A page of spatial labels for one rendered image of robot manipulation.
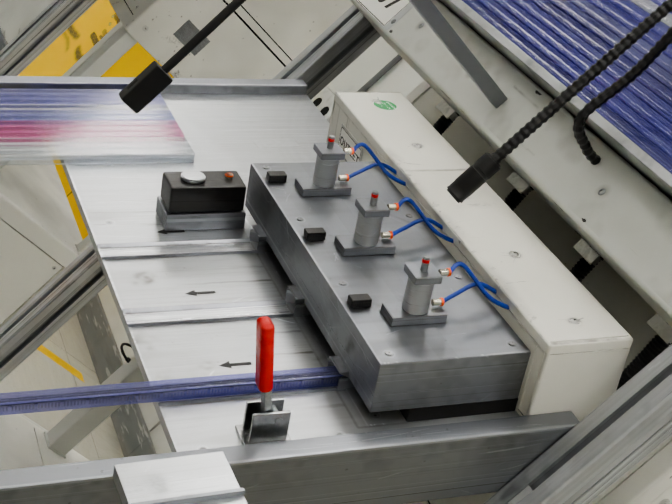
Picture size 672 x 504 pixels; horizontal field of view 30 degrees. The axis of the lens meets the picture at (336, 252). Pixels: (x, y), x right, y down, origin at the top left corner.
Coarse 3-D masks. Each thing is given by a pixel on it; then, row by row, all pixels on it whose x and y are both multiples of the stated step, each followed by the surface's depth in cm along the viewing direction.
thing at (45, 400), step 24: (120, 384) 96; (144, 384) 97; (168, 384) 97; (192, 384) 98; (216, 384) 98; (240, 384) 99; (288, 384) 101; (312, 384) 102; (336, 384) 103; (0, 408) 92; (24, 408) 93; (48, 408) 94; (72, 408) 95
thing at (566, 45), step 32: (480, 0) 132; (512, 0) 129; (544, 0) 126; (576, 0) 122; (608, 0) 120; (640, 0) 117; (512, 32) 126; (544, 32) 123; (576, 32) 120; (608, 32) 117; (544, 64) 120; (576, 64) 117; (640, 96) 110; (640, 128) 107
